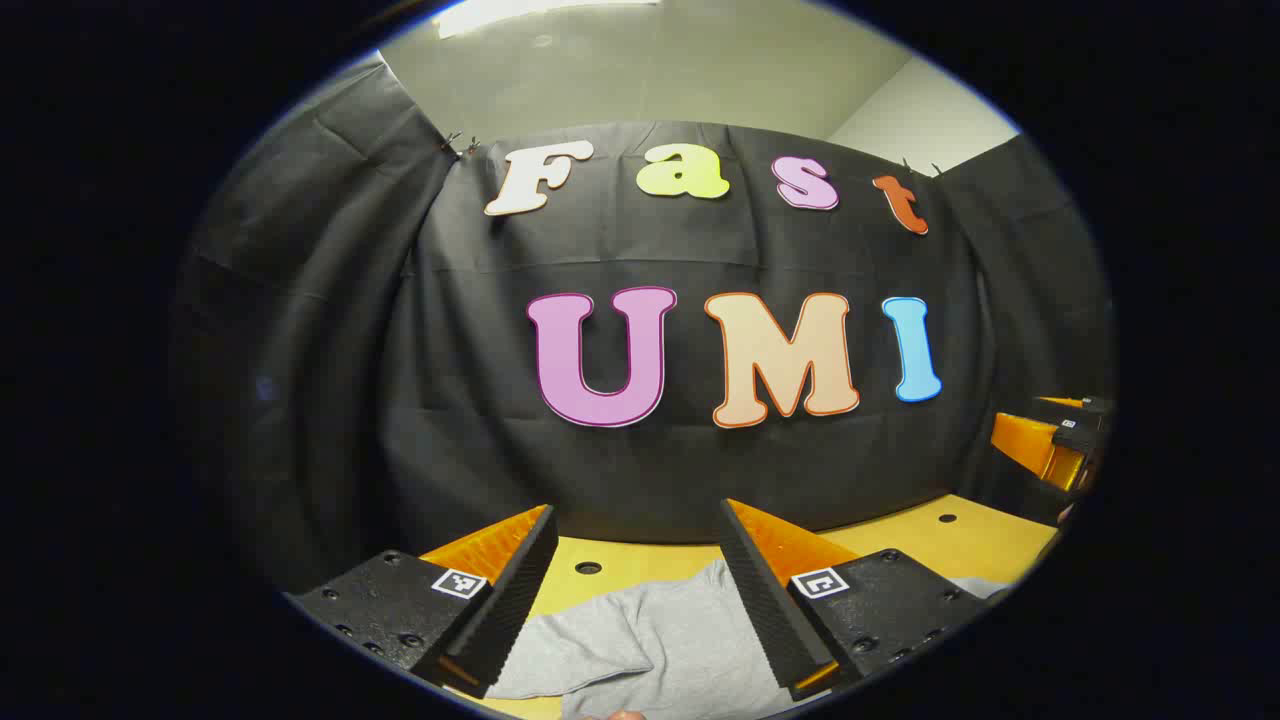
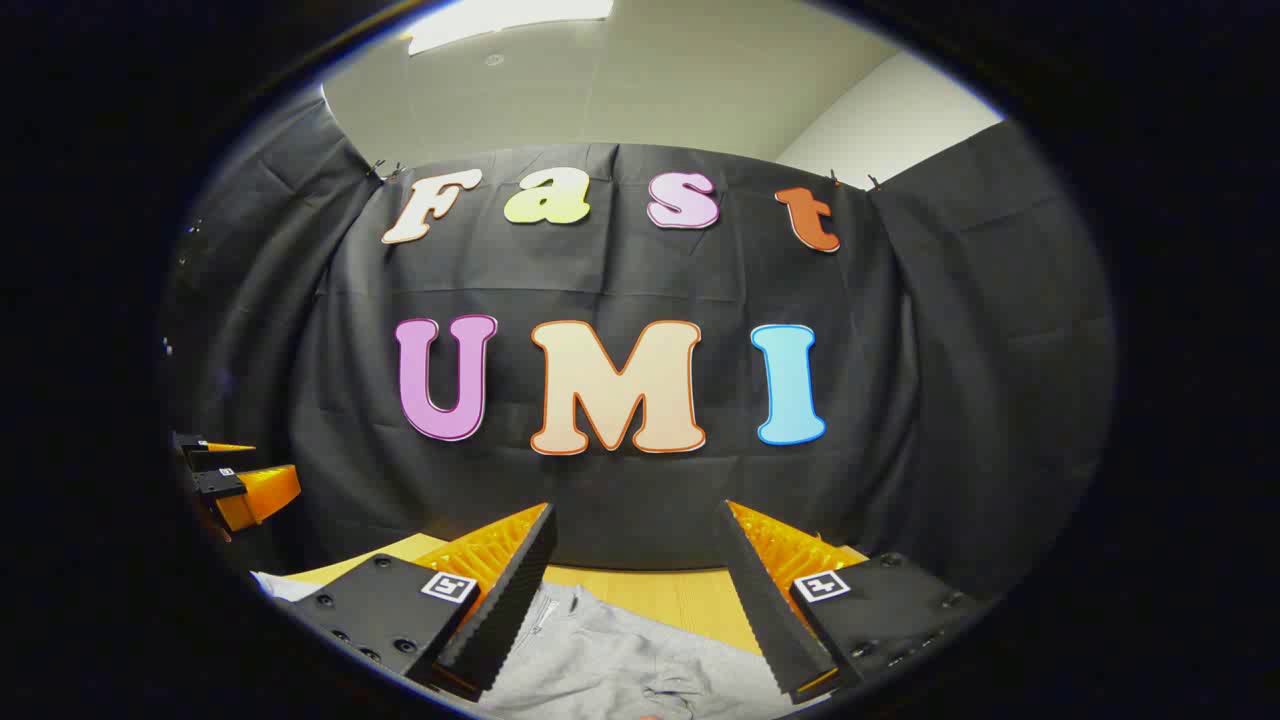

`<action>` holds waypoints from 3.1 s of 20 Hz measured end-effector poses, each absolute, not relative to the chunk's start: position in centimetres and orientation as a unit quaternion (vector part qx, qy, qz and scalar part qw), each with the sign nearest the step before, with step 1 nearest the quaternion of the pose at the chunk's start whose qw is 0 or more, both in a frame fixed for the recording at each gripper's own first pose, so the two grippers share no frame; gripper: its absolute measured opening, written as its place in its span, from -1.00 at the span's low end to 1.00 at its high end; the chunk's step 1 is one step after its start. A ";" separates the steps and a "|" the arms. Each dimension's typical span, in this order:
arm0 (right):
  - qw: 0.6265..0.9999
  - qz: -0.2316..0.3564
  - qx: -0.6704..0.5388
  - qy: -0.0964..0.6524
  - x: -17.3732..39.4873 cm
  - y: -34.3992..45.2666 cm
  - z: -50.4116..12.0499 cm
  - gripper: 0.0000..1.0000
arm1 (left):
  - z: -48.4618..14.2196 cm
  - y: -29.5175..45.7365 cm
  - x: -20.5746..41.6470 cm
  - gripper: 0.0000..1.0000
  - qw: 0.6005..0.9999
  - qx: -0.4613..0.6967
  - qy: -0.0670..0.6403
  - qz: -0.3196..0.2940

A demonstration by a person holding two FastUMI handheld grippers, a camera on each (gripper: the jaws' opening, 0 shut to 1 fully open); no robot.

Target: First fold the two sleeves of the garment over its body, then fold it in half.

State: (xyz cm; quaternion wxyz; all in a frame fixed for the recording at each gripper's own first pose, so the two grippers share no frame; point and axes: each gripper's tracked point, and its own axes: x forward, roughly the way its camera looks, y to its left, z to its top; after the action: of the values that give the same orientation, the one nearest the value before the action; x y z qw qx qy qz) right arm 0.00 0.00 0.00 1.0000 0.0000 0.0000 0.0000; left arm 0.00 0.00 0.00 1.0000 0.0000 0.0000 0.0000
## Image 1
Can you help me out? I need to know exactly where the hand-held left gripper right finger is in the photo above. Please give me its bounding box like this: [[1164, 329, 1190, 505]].
[[718, 498, 993, 701]]

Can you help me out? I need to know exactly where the grey zip-neck sweatshirt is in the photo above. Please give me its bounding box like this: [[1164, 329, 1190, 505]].
[[485, 558, 1011, 720]]

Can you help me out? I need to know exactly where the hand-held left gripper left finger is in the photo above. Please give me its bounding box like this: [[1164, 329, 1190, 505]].
[[285, 505, 559, 699]]

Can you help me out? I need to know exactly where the black backdrop cloth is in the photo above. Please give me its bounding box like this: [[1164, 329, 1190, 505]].
[[170, 55, 1116, 601]]

